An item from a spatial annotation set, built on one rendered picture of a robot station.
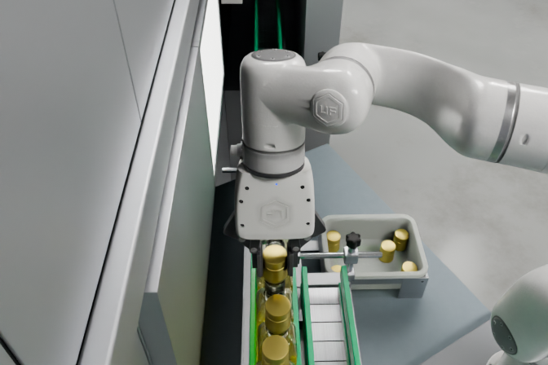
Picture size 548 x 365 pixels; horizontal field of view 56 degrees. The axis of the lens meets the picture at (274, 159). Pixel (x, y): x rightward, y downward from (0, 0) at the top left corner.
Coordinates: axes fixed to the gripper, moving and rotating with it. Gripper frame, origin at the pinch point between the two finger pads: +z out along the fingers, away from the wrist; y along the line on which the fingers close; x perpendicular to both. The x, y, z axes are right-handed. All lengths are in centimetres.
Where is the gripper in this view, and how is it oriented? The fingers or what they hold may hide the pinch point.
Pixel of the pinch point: (275, 258)
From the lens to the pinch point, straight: 71.8
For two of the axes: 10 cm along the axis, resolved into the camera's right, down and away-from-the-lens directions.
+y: 10.0, -0.2, 0.2
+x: -0.3, -4.7, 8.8
